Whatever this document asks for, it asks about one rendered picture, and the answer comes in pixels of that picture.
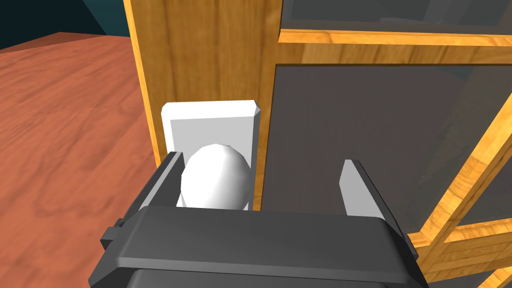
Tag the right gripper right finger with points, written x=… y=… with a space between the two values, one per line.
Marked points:
x=359 y=194

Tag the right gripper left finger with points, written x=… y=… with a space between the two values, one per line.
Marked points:
x=160 y=185

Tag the wooden glazed door leaf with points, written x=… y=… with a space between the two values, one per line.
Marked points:
x=360 y=132

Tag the white door knob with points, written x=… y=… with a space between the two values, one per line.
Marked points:
x=216 y=176

